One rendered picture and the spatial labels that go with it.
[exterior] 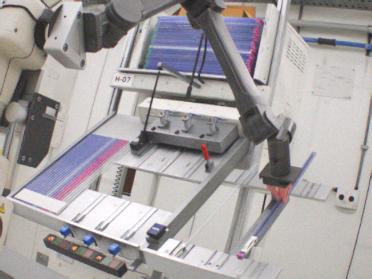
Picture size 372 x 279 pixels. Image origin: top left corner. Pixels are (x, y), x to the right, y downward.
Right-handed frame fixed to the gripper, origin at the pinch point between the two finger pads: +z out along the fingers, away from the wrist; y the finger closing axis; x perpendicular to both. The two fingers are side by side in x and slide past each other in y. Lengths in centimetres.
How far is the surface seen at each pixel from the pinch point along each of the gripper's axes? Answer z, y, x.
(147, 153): 14, 68, -27
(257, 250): 13.4, 4.7, 8.1
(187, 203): 13.1, 35.7, -4.2
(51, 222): 16, 78, 20
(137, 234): 14.6, 43.1, 13.7
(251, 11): -10, 69, -128
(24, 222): 84, 180, -28
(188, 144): 11, 53, -34
